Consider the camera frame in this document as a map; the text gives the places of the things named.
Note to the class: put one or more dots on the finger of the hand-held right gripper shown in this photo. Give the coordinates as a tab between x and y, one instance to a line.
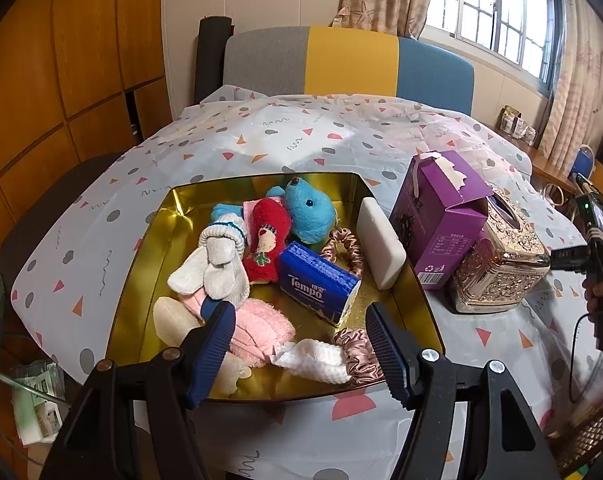
569	259

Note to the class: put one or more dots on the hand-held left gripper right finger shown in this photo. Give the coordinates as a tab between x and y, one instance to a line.
389	355

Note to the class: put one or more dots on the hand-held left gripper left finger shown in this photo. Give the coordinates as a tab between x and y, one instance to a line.
214	350

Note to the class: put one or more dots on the pink satin scrunchie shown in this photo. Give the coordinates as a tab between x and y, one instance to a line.
359	355

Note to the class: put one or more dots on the beige ribbed cloth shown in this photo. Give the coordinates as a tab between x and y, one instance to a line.
174	320

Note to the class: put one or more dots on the white knitted mittens pair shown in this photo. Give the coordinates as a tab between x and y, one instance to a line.
221	275

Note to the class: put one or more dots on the white plastic packet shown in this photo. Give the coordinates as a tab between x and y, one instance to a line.
311	360

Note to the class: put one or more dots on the white sponge block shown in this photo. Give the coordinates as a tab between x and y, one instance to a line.
381	245

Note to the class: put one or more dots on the blue pocket tissue pack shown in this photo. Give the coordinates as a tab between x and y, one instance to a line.
311	275

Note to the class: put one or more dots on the brown hair scrunchie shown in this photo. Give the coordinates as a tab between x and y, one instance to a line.
341	245

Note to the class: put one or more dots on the red fuzzy sock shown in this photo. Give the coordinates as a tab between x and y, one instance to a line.
266	240

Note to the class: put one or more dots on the gold metal tin tray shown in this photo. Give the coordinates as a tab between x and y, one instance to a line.
146	240

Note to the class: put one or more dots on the blue plush toy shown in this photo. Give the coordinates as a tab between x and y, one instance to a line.
309	210

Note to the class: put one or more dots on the ornate gold tissue box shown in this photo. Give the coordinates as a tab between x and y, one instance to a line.
501	270

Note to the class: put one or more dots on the blue folding chair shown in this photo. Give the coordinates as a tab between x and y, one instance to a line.
584	160

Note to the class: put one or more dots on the purple tissue carton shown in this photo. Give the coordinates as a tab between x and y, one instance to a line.
441	230

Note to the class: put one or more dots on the clear plastic packets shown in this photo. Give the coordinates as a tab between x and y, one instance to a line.
525	132

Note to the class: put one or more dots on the brown paper packet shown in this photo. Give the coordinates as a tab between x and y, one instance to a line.
507	119

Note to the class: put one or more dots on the white paper packets pile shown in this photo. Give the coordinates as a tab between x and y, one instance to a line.
39	405

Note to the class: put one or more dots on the patterned white bed sheet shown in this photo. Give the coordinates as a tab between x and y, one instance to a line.
281	135

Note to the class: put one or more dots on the barred window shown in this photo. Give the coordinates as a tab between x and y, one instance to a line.
496	15

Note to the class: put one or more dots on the black rolled mat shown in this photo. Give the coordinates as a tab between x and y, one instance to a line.
211	60

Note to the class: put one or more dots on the grey yellow blue headboard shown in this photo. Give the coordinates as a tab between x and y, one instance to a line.
351	60

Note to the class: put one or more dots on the wooden wardrobe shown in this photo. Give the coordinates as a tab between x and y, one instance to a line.
56	85

